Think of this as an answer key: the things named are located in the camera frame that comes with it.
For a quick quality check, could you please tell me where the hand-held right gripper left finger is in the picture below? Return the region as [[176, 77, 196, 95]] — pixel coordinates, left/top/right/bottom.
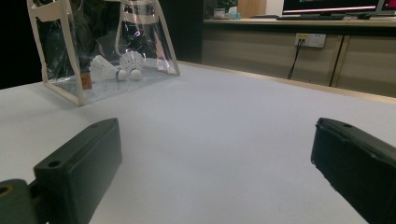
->
[[33, 117, 123, 224]]

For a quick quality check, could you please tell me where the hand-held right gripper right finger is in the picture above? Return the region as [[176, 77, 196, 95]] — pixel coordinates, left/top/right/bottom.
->
[[310, 117, 396, 224]]

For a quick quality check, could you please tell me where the white feather shuttlecock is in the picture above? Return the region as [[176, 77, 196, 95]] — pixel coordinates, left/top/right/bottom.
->
[[89, 54, 129, 82], [120, 49, 146, 82]]

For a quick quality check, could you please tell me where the clear bag with beige trim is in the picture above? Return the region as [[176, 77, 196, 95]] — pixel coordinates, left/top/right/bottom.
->
[[26, 0, 181, 107]]

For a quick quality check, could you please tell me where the black curtain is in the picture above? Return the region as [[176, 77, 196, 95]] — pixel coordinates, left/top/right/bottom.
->
[[0, 0, 205, 91]]

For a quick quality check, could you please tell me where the black keyboard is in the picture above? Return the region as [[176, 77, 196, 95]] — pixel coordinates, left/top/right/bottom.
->
[[275, 14, 347, 21]]

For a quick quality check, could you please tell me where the long beige counter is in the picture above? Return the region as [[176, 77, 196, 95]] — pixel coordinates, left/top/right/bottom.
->
[[201, 17, 396, 98]]

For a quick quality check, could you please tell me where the black computer monitor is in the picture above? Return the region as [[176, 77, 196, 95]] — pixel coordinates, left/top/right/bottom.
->
[[281, 0, 386, 17], [377, 0, 396, 15]]

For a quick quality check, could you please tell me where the brown wooden board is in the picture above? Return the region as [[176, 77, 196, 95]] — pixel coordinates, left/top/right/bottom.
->
[[237, 0, 268, 19]]

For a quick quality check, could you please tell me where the pale teal box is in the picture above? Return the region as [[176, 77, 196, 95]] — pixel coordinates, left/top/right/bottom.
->
[[226, 7, 242, 21]]

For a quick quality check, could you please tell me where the small clear jar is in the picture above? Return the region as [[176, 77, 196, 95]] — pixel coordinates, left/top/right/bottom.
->
[[213, 7, 227, 20]]

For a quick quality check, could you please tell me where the green plant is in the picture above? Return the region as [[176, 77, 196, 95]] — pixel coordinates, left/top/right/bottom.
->
[[217, 0, 239, 9]]

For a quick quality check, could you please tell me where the black power cable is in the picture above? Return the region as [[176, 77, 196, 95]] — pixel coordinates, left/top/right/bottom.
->
[[287, 38, 306, 80]]

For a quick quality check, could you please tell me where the white wall socket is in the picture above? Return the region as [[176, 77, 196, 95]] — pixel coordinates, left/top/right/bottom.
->
[[294, 33, 327, 49]]

